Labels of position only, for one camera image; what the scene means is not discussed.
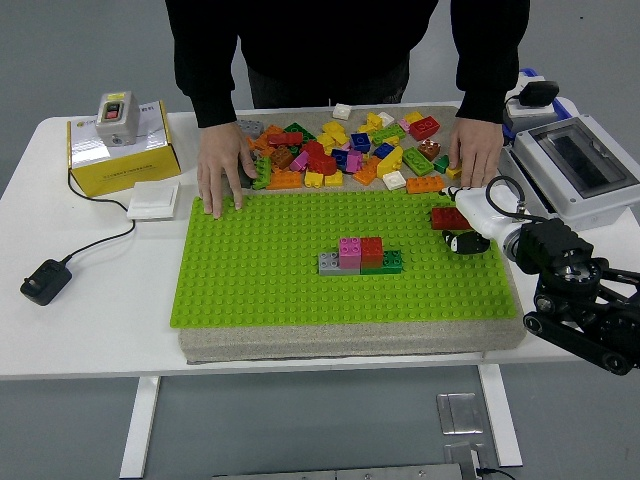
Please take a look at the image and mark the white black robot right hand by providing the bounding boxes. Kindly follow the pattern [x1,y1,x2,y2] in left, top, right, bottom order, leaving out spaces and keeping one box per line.
[438,185,524,257]

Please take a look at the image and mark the person's left hand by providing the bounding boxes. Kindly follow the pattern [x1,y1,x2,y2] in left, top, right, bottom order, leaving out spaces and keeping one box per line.
[448,117,505,190]

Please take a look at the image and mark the person's right hand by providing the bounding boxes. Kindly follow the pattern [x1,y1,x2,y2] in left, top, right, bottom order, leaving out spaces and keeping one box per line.
[196,121,260,220]

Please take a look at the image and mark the red two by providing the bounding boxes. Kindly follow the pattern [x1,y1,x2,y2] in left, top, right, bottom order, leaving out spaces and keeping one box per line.
[359,236,385,269]
[430,205,476,232]
[266,132,305,148]

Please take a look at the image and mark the green studded baseplate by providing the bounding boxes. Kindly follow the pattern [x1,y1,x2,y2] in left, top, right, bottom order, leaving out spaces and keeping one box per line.
[169,188,518,330]

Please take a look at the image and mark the brown brick white studs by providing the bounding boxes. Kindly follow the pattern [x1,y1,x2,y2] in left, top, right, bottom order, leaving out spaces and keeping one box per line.
[417,138,444,161]

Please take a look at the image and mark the orange two by four brick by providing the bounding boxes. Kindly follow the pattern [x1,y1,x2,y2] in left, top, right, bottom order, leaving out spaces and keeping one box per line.
[405,175,447,195]
[265,171,305,191]

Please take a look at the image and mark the lime green two by four brick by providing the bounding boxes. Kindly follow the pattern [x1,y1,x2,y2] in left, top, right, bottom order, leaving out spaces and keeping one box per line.
[401,147,435,177]

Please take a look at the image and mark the dark green brick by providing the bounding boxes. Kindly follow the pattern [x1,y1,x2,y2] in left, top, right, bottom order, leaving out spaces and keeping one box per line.
[359,248,404,276]
[283,122,317,144]

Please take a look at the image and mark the yellow curved slope brick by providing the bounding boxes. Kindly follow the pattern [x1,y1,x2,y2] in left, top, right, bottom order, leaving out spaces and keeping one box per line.
[375,146,405,181]

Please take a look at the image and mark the large red brick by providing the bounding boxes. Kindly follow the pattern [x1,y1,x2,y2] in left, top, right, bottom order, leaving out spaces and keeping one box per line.
[299,140,339,177]

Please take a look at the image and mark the pink two by two brick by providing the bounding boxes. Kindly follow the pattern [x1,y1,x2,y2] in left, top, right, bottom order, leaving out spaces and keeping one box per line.
[338,236,363,271]

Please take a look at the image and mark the black plug adapter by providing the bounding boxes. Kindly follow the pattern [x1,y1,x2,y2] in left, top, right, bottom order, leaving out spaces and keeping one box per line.
[517,80,561,109]

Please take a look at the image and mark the yellow cardboard box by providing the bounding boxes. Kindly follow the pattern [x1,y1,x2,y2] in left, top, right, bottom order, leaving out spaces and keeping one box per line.
[66,99,182,197]

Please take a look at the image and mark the person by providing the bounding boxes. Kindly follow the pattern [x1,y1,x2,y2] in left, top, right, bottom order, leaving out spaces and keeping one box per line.
[164,0,531,129]

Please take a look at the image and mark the grey-brown foam mat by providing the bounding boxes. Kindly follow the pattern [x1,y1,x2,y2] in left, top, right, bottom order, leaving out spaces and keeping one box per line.
[178,104,529,365]

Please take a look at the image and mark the metal floor plate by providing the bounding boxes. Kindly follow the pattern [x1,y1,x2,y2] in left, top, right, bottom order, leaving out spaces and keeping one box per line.
[443,442,501,472]
[436,392,485,436]

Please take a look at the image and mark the white table leg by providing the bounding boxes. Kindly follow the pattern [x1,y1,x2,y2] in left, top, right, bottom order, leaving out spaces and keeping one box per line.
[118,375,162,480]
[477,367,524,467]

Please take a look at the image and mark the black power adapter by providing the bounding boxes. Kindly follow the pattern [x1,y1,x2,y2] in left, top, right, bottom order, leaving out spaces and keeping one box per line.
[19,258,74,307]

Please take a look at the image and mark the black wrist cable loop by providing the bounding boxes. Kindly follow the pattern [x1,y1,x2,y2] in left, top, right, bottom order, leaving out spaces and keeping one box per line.
[485,174,556,224]

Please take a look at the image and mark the red brick ring studs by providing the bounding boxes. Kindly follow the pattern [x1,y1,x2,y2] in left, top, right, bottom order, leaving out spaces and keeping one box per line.
[408,115,442,142]

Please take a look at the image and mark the white wall switch panel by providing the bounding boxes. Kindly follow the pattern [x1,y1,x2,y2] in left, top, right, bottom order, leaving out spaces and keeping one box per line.
[126,180,181,221]

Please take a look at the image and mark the grey push-button switch box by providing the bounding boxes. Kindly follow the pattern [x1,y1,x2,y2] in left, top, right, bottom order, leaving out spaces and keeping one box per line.
[94,91,141,148]

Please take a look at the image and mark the black power cord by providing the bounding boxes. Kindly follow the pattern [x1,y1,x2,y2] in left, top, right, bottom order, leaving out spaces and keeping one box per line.
[59,167,137,265]

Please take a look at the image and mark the grey electrical enclosure box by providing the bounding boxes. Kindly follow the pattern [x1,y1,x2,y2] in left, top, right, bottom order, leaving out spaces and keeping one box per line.
[499,113,640,232]

